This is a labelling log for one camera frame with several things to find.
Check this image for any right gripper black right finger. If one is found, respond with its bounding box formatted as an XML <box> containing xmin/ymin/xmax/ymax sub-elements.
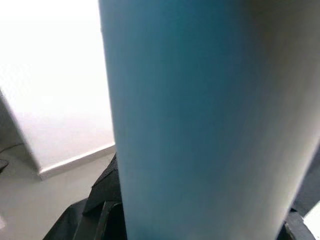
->
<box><xmin>274</xmin><ymin>207</ymin><xmax>318</xmax><ymax>240</ymax></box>

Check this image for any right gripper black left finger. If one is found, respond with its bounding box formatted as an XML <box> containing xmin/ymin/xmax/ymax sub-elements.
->
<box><xmin>73</xmin><ymin>152</ymin><xmax>127</xmax><ymax>240</ymax></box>

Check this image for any white plastic table leg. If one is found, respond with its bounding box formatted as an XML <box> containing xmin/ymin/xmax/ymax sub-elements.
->
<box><xmin>97</xmin><ymin>0</ymin><xmax>320</xmax><ymax>240</ymax></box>

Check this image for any black tablecloth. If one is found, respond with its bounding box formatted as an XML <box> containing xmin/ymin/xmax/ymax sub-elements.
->
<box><xmin>42</xmin><ymin>144</ymin><xmax>320</xmax><ymax>240</ymax></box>

